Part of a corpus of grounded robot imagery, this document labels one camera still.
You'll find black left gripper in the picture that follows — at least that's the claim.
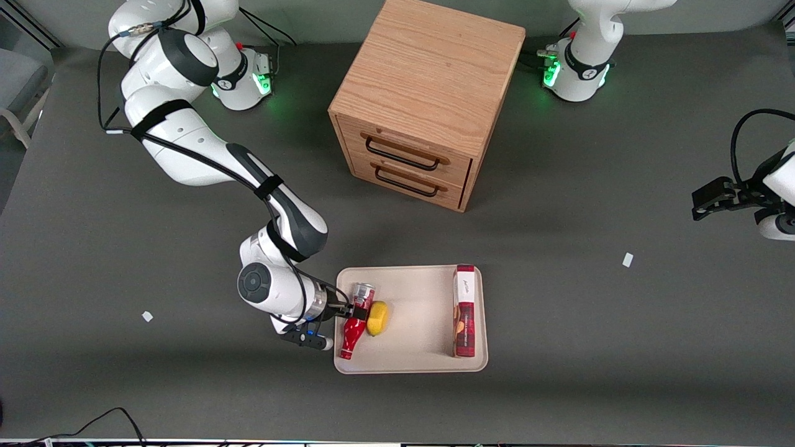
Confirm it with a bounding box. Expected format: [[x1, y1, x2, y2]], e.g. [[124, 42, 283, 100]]
[[691, 166, 775, 222]]

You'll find wooden drawer with black handle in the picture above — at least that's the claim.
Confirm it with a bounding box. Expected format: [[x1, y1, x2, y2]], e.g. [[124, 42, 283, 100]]
[[338, 115, 474, 187], [349, 152, 466, 209]]

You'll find black cable at table edge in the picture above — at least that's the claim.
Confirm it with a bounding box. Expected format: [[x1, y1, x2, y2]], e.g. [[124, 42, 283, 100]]
[[0, 407, 147, 447]]

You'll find black right arm base cable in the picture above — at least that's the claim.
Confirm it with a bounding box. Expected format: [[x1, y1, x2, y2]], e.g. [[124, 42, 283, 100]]
[[238, 6, 298, 48]]

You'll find wooden drawer cabinet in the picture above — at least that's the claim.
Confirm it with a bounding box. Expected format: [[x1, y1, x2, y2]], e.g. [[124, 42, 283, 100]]
[[328, 0, 527, 213]]

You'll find red ketchup bottle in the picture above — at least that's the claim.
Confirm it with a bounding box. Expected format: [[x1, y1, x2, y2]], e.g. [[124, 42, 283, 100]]
[[338, 282, 377, 361]]

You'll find yellow lemon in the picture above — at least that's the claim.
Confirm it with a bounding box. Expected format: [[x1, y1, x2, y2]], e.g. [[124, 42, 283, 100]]
[[366, 301, 389, 336]]

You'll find red white biscuit box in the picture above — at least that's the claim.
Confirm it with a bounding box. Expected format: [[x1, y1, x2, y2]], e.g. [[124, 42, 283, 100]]
[[452, 264, 478, 358]]

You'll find grey chair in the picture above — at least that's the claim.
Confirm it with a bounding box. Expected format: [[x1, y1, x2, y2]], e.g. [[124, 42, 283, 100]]
[[0, 48, 54, 150]]

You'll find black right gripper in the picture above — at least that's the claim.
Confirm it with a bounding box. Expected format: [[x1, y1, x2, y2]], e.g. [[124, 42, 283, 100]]
[[320, 291, 373, 323]]

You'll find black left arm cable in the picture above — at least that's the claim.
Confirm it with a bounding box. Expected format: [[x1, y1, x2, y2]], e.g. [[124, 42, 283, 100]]
[[730, 109, 795, 184]]

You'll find cream plastic tray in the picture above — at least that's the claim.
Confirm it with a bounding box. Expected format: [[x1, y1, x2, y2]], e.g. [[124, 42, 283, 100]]
[[334, 265, 489, 374]]

